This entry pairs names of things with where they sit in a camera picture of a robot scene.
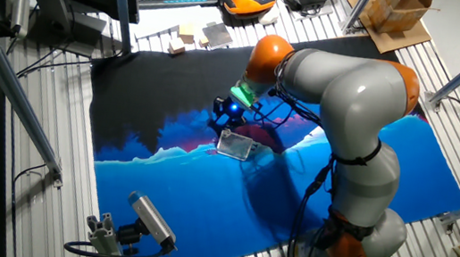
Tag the grey monitor stand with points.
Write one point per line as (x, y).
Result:
(56, 18)

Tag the printed landscape cloth mat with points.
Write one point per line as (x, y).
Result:
(202, 197)

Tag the aluminium camera mount profile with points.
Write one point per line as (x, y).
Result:
(105, 246)

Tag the small wooden block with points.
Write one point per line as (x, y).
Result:
(203, 42)

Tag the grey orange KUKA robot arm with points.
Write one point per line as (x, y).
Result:
(352, 96)

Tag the white cylindrical device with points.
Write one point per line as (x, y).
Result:
(20, 15)

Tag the aluminium frame post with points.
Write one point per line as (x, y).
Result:
(359, 7)
(121, 0)

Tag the dark notebook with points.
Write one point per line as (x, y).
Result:
(217, 35)

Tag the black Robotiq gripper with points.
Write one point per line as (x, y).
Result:
(233, 111)

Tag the silver depth camera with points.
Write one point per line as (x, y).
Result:
(152, 219)

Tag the white rounded plastic object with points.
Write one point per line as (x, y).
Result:
(269, 16)

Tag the brown cardboard box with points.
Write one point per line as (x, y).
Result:
(397, 10)

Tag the large wooden block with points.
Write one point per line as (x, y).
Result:
(186, 33)
(176, 46)

